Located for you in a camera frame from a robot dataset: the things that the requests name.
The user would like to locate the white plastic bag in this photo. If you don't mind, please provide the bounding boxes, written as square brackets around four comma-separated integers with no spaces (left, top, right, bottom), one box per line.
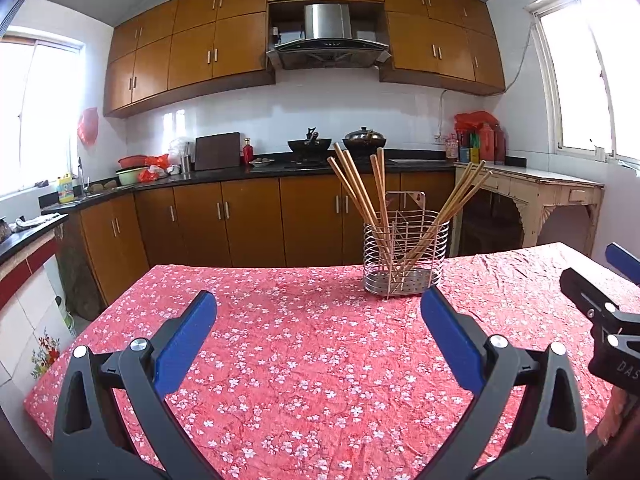
[169,137,194,167]

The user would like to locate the red plastic bag with print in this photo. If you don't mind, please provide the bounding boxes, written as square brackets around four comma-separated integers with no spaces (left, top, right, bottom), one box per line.
[138,154,171,184]

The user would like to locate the green basin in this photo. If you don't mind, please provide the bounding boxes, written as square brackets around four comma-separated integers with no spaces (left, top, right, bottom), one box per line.
[116,166,151,186]

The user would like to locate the bunch of wooden chopsticks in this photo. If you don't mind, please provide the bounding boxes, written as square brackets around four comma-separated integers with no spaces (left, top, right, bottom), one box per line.
[327,142,493,293]

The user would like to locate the steel wire utensil holder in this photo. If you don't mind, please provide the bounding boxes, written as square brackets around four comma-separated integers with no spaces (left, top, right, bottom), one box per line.
[363,191,450,299]

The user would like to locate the black gas stove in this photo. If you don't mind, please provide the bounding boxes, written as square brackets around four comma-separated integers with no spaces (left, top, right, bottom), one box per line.
[270,152,346,170]

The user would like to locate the green white plastic jug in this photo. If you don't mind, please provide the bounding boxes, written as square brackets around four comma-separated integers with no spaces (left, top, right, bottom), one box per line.
[55,296,77,337]

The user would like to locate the red floral tablecloth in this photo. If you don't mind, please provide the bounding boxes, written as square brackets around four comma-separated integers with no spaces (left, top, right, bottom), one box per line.
[22,242,640,480]

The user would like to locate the dark mottled panel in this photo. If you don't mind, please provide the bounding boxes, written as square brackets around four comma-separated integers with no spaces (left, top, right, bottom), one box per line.
[55,219,107,322]

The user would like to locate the wide white-framed window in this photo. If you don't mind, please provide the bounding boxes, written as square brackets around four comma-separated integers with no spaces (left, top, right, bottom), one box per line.
[0,35,86,202]

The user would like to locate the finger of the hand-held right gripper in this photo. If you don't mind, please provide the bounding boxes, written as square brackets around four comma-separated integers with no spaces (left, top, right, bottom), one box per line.
[606,242,640,282]
[559,267,640,337]

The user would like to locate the hanging red plastic bag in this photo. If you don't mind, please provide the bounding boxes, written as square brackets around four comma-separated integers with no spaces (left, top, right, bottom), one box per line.
[77,107,99,147]

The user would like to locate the steel range hood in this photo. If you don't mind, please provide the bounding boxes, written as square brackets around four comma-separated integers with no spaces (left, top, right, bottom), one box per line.
[266,4,392,71]

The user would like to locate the white power cable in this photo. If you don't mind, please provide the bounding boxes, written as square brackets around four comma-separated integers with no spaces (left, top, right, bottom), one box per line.
[437,35,534,137]

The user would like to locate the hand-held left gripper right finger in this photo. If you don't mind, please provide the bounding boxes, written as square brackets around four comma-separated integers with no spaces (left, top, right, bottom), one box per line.
[420,286,588,480]

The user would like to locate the person's right hand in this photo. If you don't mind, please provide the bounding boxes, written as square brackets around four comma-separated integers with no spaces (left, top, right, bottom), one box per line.
[597,385,634,449]

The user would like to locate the tiled counter with flower decal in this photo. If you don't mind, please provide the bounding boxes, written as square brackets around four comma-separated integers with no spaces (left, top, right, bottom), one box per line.
[0,212,77,387]

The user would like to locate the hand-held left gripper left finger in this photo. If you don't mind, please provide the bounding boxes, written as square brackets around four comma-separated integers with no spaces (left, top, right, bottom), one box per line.
[52,290,218,480]

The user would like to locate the yellow detergent bottle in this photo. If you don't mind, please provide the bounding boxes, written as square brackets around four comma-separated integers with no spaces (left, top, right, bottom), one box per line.
[56,174,76,205]

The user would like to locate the black wok with spatula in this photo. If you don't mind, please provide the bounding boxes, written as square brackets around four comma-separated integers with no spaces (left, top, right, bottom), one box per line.
[287,127,334,154]

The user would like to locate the wooden wall cabinet unit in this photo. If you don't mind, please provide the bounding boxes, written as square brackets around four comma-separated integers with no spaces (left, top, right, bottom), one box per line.
[379,0,506,97]
[103,0,277,119]

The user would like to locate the crumpled red plastic bag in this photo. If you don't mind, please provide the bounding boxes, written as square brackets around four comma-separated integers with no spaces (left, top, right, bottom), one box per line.
[454,111,501,134]

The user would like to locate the black stone countertop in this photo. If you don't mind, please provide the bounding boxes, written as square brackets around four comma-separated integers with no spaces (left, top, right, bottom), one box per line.
[39,152,527,211]

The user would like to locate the dark brown cutting board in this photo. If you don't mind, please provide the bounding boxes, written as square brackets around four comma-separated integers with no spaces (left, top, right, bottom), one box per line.
[194,132,242,172]

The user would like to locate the dark pot with lid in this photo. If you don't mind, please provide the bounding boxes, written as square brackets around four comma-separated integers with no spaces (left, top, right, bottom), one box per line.
[343,127,389,151]

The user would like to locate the wooden base cabinets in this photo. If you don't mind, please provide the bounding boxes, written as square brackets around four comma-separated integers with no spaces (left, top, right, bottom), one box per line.
[55,172,457,307]

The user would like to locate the tall white-framed window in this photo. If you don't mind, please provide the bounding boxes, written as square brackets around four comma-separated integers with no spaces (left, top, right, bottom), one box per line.
[524,0,640,167]

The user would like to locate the white rag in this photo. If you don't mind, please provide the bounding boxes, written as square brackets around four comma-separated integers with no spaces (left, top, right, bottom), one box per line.
[15,214,62,232]

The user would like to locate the worn white side table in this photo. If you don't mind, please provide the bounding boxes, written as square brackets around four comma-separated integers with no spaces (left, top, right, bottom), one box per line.
[450,161,606,259]

